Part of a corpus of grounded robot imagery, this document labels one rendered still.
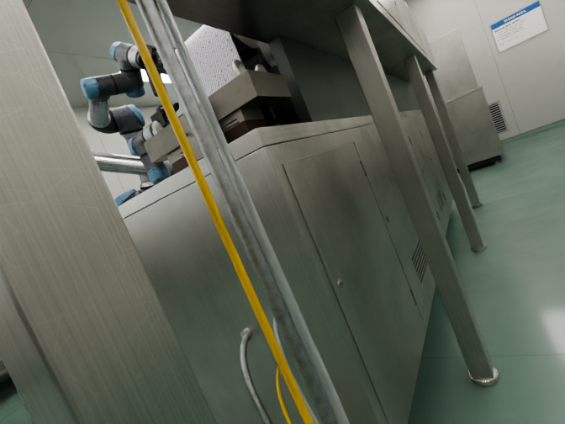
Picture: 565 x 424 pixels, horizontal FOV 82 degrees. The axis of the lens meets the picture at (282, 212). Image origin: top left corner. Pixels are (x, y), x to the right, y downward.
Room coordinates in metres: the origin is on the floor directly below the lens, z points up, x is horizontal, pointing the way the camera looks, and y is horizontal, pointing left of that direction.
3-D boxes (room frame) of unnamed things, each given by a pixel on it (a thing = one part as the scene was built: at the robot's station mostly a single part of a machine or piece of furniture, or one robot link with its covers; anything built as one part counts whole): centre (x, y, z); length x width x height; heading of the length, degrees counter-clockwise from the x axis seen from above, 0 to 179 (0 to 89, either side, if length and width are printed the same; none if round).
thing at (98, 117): (1.46, 0.56, 1.38); 0.49 x 0.11 x 0.12; 30
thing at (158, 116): (1.14, 0.24, 1.12); 0.12 x 0.08 x 0.09; 56
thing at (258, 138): (1.89, -0.44, 0.88); 2.52 x 0.66 x 0.04; 146
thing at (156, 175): (1.24, 0.37, 1.01); 0.11 x 0.08 x 0.11; 178
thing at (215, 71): (1.01, 0.04, 1.11); 0.23 x 0.01 x 0.18; 56
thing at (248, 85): (0.89, 0.08, 1.00); 0.40 x 0.16 x 0.06; 56
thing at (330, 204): (1.88, -0.45, 0.43); 2.52 x 0.64 x 0.86; 146
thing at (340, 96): (1.83, -0.77, 1.02); 2.24 x 0.04 x 0.24; 146
